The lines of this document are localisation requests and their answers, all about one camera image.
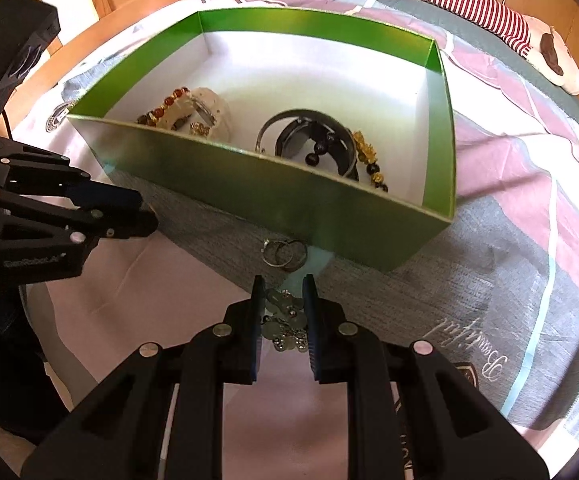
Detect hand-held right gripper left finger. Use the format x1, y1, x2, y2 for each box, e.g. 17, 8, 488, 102
22, 275, 266, 480

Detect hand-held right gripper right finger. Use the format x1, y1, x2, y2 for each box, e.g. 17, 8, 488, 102
302, 274, 551, 480

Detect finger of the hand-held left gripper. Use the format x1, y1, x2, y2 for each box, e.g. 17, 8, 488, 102
0, 191, 159, 289
0, 140, 143, 212

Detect silver jade charm bracelet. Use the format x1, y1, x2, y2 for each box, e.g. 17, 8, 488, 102
260, 287, 313, 356

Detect silver hoop ring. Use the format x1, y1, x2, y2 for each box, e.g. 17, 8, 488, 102
261, 239, 290, 266
275, 239, 309, 272

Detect amber bead bracelet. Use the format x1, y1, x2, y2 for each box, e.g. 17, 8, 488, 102
136, 86, 211, 137

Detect green cardboard box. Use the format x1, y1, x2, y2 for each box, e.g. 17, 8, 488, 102
66, 8, 458, 274

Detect white wristwatch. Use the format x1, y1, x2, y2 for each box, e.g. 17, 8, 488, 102
162, 87, 233, 139

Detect black bangle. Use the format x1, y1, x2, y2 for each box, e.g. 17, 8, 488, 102
274, 117, 360, 182

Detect dark bead bracelet gold charms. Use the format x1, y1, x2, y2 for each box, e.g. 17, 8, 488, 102
303, 129, 391, 194

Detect printed patchwork bed sheet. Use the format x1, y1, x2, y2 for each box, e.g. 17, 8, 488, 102
12, 0, 579, 461

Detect plush toy striped shirt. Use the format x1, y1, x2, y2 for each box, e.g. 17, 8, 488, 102
394, 0, 579, 96

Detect wooden bed frame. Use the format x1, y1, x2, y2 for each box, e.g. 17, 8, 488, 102
29, 0, 210, 103

